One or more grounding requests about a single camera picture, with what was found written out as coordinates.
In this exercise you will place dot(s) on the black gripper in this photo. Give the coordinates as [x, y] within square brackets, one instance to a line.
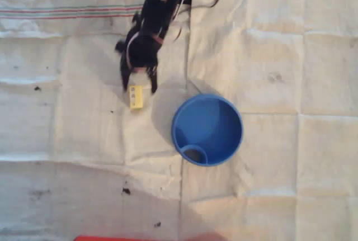
[139, 61]

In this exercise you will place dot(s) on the yellow medicine box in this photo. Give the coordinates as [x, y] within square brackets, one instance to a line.
[136, 98]

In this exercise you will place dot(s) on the blue plastic bowl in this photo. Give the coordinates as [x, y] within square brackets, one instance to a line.
[208, 118]

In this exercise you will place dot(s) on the white creased cloth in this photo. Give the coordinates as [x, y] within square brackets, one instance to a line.
[279, 140]

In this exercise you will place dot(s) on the red flat object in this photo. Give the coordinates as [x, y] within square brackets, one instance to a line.
[145, 238]

